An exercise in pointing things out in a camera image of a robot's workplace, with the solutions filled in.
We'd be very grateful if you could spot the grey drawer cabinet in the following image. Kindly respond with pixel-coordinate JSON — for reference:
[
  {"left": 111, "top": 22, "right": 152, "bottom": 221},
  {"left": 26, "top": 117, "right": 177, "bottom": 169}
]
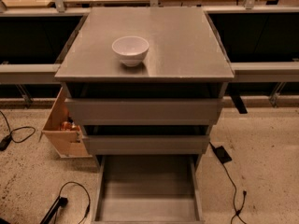
[{"left": 55, "top": 7, "right": 234, "bottom": 166}]

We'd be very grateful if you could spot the grey middle drawer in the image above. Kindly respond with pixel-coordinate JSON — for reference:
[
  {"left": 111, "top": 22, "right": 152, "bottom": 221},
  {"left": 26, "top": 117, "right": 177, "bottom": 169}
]
[{"left": 82, "top": 135, "right": 209, "bottom": 155}]

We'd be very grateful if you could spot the grey top drawer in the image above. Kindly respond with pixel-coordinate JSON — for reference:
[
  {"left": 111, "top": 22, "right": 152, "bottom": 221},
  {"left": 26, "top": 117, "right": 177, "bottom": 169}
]
[{"left": 65, "top": 98, "right": 223, "bottom": 125}]

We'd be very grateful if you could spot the grey open bottom drawer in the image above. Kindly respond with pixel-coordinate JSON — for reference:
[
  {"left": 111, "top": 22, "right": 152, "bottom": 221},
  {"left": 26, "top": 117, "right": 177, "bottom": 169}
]
[{"left": 92, "top": 155, "right": 204, "bottom": 224}]

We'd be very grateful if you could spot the white bowl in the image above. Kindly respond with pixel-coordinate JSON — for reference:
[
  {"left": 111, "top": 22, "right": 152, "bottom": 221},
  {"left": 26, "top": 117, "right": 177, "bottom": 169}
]
[{"left": 111, "top": 36, "right": 150, "bottom": 67}]

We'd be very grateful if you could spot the black power adapter right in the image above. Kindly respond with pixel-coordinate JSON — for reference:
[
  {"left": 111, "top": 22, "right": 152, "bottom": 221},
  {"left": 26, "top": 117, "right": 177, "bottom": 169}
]
[{"left": 213, "top": 146, "right": 232, "bottom": 164}]

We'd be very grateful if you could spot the copper object in box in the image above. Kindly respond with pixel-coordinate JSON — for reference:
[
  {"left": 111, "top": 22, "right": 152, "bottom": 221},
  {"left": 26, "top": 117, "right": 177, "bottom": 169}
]
[{"left": 60, "top": 121, "right": 79, "bottom": 131}]

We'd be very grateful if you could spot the wooden box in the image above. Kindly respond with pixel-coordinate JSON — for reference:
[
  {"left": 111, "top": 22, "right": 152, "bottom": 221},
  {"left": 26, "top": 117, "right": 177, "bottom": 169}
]
[{"left": 42, "top": 89, "right": 90, "bottom": 158}]

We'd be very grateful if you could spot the black cable bottom left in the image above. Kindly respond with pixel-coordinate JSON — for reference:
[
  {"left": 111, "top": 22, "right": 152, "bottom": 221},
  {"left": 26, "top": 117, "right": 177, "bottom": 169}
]
[{"left": 39, "top": 181, "right": 92, "bottom": 224}]

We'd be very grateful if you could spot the black cable right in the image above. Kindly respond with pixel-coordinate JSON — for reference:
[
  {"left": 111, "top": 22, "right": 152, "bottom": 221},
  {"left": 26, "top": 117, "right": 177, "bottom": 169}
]
[{"left": 221, "top": 161, "right": 249, "bottom": 224}]

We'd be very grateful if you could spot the black adapter cable left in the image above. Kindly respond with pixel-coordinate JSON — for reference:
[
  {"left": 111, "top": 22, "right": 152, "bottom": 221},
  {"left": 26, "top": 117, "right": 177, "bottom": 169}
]
[{"left": 0, "top": 109, "right": 37, "bottom": 152}]

